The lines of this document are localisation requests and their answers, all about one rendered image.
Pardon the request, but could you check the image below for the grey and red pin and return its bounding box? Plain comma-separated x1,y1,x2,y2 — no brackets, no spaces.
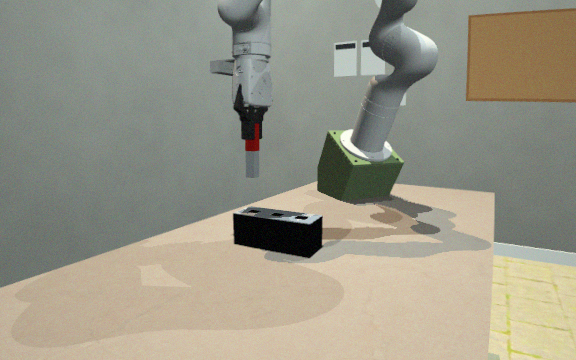
245,124,259,178

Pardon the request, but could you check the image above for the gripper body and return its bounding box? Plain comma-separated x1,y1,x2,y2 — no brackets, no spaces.
232,57,272,107

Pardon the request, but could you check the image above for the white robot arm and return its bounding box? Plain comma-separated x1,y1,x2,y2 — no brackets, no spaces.
210,0,438,162

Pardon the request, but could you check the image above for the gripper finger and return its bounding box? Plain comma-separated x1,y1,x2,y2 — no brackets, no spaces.
253,107,268,139
233,84,255,140

